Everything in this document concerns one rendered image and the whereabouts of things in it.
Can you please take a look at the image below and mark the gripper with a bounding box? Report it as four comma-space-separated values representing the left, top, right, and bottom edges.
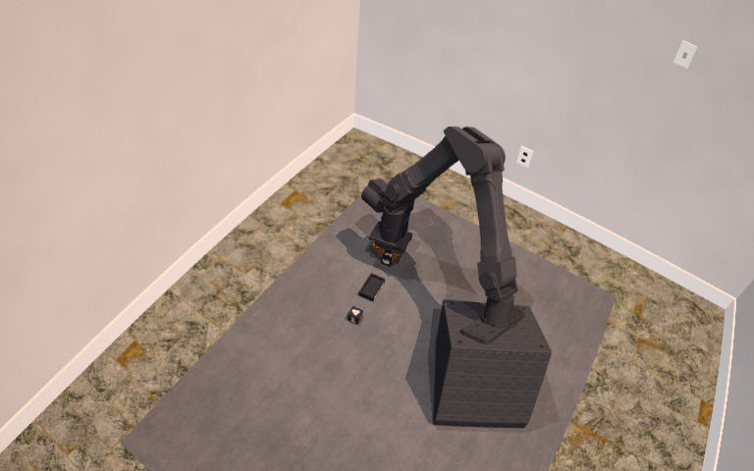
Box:
369, 221, 412, 263

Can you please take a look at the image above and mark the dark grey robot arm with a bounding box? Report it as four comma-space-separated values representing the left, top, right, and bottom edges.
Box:
361, 127, 525, 344

